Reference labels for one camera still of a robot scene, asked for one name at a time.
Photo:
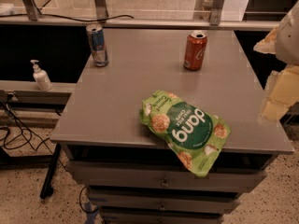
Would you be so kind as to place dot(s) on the green rice chip bag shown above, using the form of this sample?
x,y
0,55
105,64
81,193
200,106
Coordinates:
x,y
196,137

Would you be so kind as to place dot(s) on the grey metal drawer cabinet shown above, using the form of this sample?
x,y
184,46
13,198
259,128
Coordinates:
x,y
130,173

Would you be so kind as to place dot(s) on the orange soda can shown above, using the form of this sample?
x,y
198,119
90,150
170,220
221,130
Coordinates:
x,y
195,50

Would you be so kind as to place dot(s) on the blue silver energy drink can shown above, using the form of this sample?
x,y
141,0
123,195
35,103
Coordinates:
x,y
97,44

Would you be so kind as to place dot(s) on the white pump sanitizer bottle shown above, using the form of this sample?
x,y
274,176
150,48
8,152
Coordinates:
x,y
41,77

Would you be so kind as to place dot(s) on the black table leg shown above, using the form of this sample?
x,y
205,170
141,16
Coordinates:
x,y
47,189

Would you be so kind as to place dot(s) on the grey metal railing frame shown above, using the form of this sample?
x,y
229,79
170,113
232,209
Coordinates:
x,y
183,14

